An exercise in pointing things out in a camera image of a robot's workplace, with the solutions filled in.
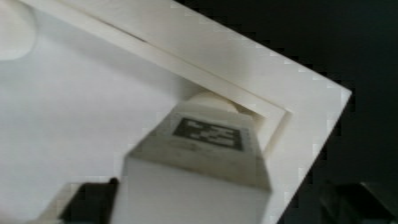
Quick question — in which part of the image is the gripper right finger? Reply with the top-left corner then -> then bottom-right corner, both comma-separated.
322,182 -> 398,224

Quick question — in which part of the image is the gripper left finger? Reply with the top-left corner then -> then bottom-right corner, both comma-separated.
59,178 -> 120,224

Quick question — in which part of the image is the white table leg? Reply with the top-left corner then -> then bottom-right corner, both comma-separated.
111,92 -> 271,224

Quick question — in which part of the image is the white square tabletop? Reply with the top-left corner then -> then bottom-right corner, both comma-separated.
0,0 -> 351,224

